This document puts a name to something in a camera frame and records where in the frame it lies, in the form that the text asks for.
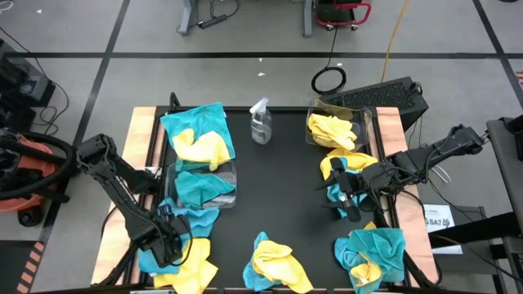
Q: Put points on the black equipment rack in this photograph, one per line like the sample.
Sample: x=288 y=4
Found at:
x=20 y=85

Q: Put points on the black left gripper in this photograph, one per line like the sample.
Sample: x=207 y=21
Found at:
x=163 y=241

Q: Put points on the clear spray bottle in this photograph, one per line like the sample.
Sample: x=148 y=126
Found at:
x=261 y=126

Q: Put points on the black aluminium table frame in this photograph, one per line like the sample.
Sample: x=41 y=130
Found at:
x=290 y=109

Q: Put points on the orange black shop vacuum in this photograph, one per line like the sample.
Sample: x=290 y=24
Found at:
x=28 y=163

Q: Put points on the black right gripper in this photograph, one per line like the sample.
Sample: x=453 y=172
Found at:
x=347 y=192

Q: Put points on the black frame strut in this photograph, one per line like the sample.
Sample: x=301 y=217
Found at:
x=174 y=100

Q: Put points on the teal microfiber towel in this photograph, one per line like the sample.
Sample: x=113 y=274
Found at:
x=200 y=118
x=333 y=196
x=200 y=188
x=380 y=245

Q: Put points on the grey desk leg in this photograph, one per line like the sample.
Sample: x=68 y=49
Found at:
x=307 y=18
x=188 y=16

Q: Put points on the black power strip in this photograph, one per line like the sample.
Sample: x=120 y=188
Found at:
x=212 y=21

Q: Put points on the wooden side board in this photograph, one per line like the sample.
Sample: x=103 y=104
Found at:
x=390 y=126
x=141 y=118

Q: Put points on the clear plastic basket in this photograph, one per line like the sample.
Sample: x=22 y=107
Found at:
x=363 y=118
x=229 y=202

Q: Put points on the grey side table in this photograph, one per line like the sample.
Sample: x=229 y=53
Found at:
x=502 y=163

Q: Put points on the red black rolling cart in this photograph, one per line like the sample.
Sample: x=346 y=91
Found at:
x=343 y=20

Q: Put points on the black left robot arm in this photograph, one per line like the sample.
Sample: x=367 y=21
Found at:
x=118 y=192

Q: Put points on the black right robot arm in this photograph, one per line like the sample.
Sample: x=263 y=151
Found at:
x=429 y=157

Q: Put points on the white paper sign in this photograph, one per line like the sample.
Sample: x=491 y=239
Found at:
x=439 y=214

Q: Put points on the black metal beam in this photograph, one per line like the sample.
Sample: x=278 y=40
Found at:
x=482 y=230

